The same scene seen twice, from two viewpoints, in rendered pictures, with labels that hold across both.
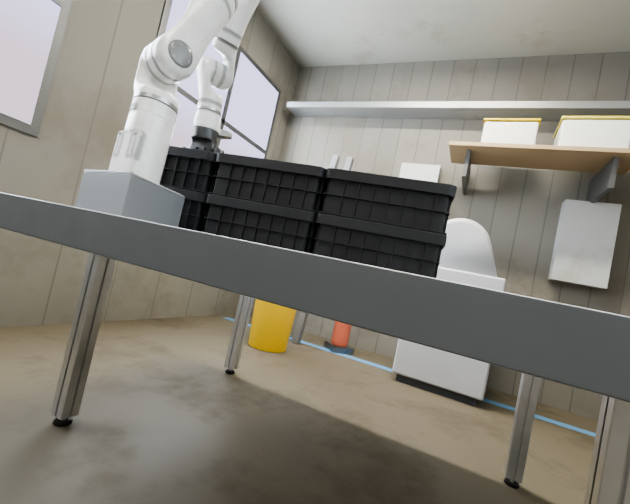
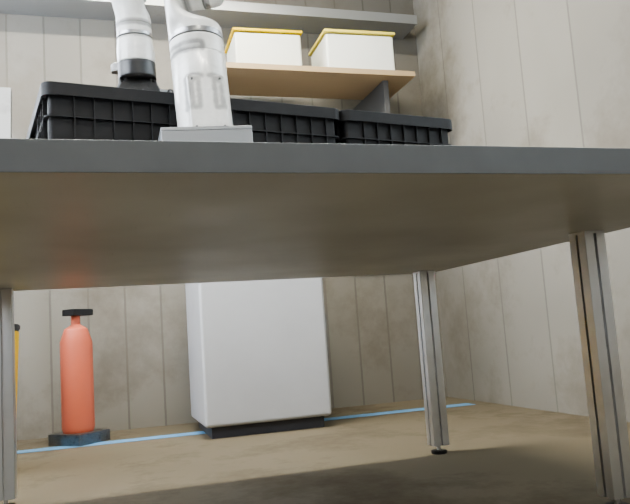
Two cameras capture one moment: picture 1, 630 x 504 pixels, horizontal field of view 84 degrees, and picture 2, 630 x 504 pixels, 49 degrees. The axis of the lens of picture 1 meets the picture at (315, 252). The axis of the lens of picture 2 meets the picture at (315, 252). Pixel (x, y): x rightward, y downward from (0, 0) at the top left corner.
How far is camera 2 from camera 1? 1.08 m
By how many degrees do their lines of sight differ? 42
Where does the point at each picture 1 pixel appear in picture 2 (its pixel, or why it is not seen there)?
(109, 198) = not seen: hidden behind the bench
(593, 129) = (358, 47)
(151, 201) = not seen: hidden behind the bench
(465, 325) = not seen: outside the picture
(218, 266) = (589, 163)
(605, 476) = (595, 318)
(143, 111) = (214, 50)
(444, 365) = (275, 387)
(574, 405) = (397, 391)
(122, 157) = (211, 108)
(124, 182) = (244, 138)
